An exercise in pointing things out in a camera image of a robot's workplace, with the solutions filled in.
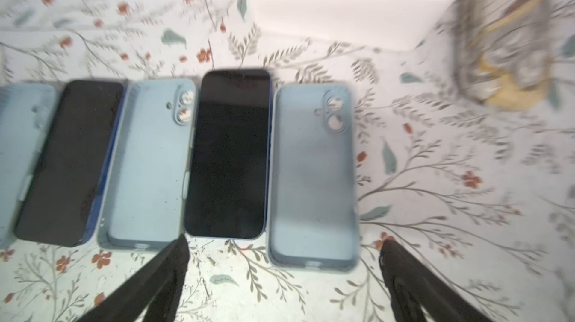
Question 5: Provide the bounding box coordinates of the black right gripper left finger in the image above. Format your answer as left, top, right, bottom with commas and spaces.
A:
79, 235, 190, 321

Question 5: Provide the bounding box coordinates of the map print glasses case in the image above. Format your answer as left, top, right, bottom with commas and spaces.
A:
455, 0, 552, 111

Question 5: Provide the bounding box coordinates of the pale blue phone case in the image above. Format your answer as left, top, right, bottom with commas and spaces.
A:
1, 82, 58, 249

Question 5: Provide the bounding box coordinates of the light blue phone case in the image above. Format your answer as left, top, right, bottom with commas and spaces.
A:
97, 78, 199, 251

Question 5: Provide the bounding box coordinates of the black phone dark blue frame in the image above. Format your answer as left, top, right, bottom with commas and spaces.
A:
184, 69, 273, 240

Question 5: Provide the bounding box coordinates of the clear blue phone case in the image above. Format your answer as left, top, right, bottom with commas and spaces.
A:
267, 83, 359, 273

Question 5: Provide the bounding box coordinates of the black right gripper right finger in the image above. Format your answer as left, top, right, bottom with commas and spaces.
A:
379, 241, 490, 322

